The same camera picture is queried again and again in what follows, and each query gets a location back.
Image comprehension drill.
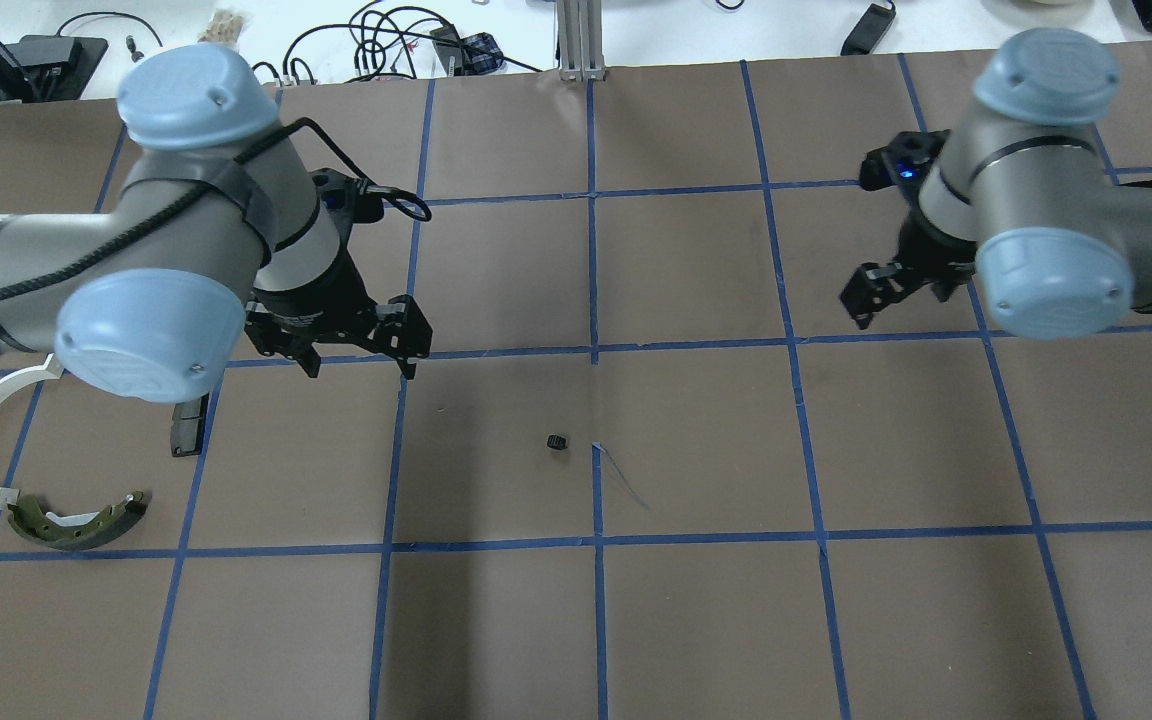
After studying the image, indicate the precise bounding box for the aluminium frame post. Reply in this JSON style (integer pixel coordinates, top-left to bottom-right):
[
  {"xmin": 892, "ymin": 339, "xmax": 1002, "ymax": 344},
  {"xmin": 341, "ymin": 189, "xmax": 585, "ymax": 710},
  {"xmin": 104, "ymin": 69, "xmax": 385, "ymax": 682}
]
[{"xmin": 553, "ymin": 0, "xmax": 607, "ymax": 82}]

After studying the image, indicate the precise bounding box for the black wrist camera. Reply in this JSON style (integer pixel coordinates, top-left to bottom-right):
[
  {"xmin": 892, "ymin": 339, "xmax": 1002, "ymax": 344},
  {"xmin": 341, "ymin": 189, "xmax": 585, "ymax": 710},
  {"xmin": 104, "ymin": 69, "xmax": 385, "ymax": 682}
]
[{"xmin": 308, "ymin": 168, "xmax": 385, "ymax": 229}]

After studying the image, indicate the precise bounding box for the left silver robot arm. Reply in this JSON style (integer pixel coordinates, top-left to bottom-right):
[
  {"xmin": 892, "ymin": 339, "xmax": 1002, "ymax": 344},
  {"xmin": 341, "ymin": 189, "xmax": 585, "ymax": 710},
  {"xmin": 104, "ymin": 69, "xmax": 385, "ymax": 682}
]
[{"xmin": 0, "ymin": 44, "xmax": 433, "ymax": 406}]

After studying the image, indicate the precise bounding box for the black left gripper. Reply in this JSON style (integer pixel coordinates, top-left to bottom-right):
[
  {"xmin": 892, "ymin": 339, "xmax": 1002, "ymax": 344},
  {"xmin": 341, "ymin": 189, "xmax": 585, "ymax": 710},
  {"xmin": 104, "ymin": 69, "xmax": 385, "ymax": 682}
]
[{"xmin": 244, "ymin": 245, "xmax": 433, "ymax": 381}]

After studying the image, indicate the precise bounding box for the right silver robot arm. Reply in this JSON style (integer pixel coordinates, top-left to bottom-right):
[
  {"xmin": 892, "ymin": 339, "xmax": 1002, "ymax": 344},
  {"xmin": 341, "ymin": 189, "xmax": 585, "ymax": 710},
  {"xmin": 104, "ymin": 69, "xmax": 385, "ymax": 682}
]
[{"xmin": 282, "ymin": 56, "xmax": 1152, "ymax": 382}]

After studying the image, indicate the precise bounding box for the black power adapter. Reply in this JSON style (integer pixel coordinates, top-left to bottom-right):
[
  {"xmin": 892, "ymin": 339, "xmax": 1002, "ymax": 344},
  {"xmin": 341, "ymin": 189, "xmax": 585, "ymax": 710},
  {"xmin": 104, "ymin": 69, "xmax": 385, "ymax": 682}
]
[{"xmin": 838, "ymin": 1, "xmax": 897, "ymax": 56}]

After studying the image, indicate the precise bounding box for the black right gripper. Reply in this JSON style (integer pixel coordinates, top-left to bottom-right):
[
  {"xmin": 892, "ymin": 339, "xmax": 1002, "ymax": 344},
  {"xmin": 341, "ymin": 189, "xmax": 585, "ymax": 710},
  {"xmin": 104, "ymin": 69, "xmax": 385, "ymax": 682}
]
[{"xmin": 838, "ymin": 220, "xmax": 977, "ymax": 331}]

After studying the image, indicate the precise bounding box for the dark grey brake pad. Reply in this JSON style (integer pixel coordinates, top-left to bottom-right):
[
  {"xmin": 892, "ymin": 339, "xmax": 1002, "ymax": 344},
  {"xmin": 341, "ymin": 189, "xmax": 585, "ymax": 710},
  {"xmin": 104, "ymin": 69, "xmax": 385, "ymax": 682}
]
[{"xmin": 169, "ymin": 395, "xmax": 211, "ymax": 457}]

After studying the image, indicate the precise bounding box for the olive metal brake shoe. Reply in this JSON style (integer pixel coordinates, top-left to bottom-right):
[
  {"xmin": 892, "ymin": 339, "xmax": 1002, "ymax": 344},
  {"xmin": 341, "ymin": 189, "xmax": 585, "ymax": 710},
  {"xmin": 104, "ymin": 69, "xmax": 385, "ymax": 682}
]
[{"xmin": 6, "ymin": 491, "xmax": 150, "ymax": 553}]

